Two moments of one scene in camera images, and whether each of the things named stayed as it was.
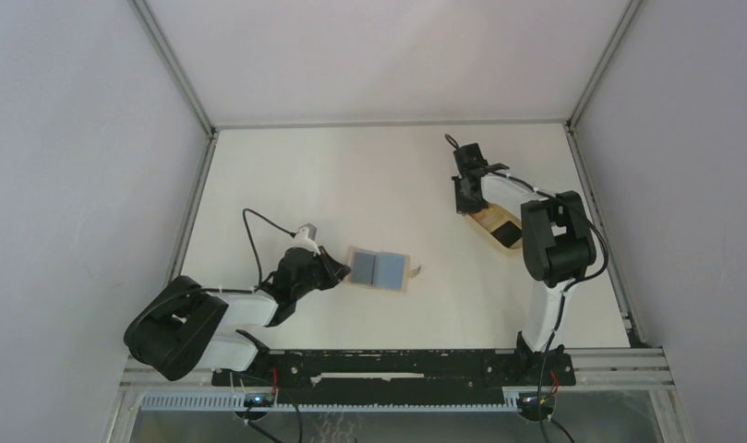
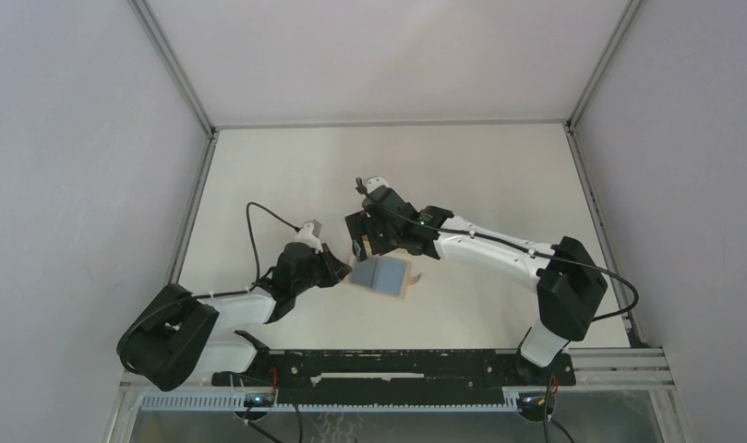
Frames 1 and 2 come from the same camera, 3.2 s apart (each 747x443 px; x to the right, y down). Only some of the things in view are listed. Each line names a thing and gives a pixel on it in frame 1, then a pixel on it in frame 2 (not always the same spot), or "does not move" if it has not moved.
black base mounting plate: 387,377 does not move
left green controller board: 260,401 does not move
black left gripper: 334,270 does not move
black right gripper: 463,207 to 363,222
